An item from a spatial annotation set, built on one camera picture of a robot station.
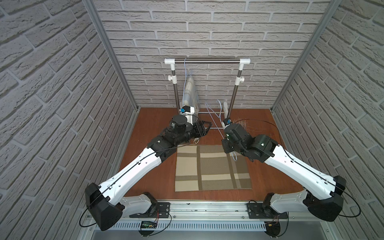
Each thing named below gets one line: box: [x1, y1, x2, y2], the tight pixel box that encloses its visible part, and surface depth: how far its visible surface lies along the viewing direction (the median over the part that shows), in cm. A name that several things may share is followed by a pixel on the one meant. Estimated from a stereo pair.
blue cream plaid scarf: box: [180, 75, 201, 116], surface depth 91 cm
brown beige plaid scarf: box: [175, 145, 252, 192], surface depth 87 cm
